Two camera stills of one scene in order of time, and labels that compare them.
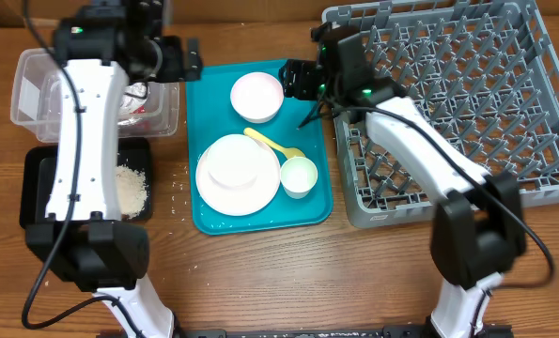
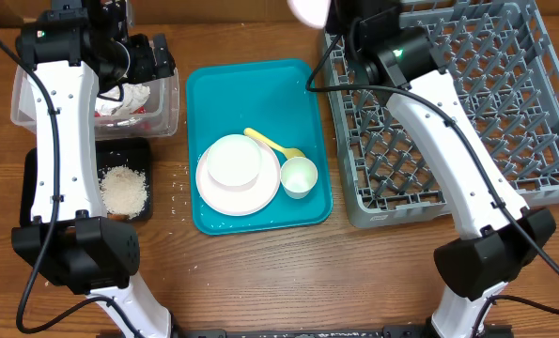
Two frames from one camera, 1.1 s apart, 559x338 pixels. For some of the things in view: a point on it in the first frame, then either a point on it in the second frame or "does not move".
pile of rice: x=133 y=193 does not move
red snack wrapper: x=140 y=110 does not move
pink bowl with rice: x=256 y=97 to x=312 y=13
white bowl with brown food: x=233 y=161 does not move
